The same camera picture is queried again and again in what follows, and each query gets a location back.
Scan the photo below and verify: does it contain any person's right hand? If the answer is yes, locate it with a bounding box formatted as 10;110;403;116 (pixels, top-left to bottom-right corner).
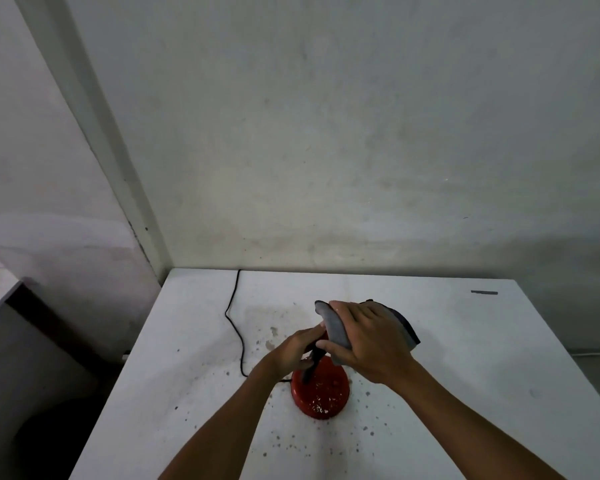
316;301;417;386

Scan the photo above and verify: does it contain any grey cleaning cloth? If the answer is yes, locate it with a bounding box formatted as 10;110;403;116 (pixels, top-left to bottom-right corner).
313;300;423;366

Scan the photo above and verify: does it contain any person's left hand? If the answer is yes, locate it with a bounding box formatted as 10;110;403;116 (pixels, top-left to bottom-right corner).
266;323;329;384

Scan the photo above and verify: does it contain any person's left forearm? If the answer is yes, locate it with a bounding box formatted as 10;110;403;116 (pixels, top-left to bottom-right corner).
157;359;282;480

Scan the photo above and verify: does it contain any person's right forearm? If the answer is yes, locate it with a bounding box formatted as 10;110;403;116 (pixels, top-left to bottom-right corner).
394;359;567;480

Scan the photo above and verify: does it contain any black power cable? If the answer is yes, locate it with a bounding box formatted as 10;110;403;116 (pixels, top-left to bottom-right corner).
223;269;295;385

